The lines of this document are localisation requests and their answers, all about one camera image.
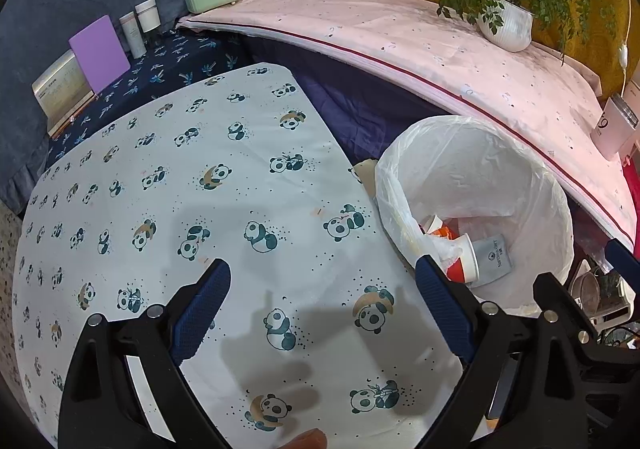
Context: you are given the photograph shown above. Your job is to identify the gold white book box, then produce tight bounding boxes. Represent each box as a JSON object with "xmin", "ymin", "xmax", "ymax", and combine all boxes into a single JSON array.
[{"xmin": 32, "ymin": 49, "xmax": 94, "ymax": 138}]

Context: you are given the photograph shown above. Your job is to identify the white hanging cable with switch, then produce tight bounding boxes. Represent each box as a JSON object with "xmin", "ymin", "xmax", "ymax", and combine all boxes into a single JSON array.
[{"xmin": 618, "ymin": 0, "xmax": 633, "ymax": 95}]

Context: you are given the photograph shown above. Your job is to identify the pink tablecloth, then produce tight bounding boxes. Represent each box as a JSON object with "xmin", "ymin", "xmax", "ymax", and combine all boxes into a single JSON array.
[{"xmin": 177, "ymin": 0, "xmax": 637, "ymax": 249}]

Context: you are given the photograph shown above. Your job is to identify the white jar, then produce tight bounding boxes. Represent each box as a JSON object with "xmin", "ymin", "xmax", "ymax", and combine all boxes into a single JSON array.
[{"xmin": 134, "ymin": 0, "xmax": 160, "ymax": 34}]

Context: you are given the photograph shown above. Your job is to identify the orange plastic wrapper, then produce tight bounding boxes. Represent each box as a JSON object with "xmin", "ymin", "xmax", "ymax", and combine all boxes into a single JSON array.
[{"xmin": 428, "ymin": 224, "xmax": 459, "ymax": 240}]

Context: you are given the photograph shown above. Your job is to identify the white bottle tube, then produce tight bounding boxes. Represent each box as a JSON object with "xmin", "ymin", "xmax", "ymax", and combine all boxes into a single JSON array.
[{"xmin": 119, "ymin": 11, "xmax": 146, "ymax": 59}]

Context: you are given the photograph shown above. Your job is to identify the red cloth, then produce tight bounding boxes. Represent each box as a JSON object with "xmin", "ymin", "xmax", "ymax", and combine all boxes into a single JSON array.
[{"xmin": 622, "ymin": 155, "xmax": 640, "ymax": 212}]

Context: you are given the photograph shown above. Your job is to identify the person left hand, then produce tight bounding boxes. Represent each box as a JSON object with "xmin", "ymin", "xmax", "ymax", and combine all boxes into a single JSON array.
[{"xmin": 280, "ymin": 429, "xmax": 328, "ymax": 449}]

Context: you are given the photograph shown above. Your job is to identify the purple card board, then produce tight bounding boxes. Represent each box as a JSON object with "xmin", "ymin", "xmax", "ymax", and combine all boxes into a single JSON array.
[{"xmin": 68, "ymin": 16, "xmax": 130, "ymax": 94}]

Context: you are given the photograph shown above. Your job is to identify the panda print tablecloth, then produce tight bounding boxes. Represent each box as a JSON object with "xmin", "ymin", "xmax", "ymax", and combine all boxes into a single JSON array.
[{"xmin": 13, "ymin": 63, "xmax": 460, "ymax": 448}]

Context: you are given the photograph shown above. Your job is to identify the grey packet in bin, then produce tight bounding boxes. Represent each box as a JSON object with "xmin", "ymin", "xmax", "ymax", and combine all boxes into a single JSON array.
[{"xmin": 472, "ymin": 235, "xmax": 512, "ymax": 287}]

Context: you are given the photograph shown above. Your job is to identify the red white paper cup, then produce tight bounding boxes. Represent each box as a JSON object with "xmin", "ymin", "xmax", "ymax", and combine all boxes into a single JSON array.
[{"xmin": 446, "ymin": 235, "xmax": 480, "ymax": 284}]

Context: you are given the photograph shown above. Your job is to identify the white lined trash bin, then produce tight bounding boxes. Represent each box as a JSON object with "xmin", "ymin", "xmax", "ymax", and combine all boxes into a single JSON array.
[{"xmin": 374, "ymin": 115, "xmax": 574, "ymax": 316}]

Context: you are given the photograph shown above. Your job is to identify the navy palm print cloth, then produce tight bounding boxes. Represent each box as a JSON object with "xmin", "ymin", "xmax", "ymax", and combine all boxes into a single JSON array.
[{"xmin": 46, "ymin": 30, "xmax": 254, "ymax": 166}]

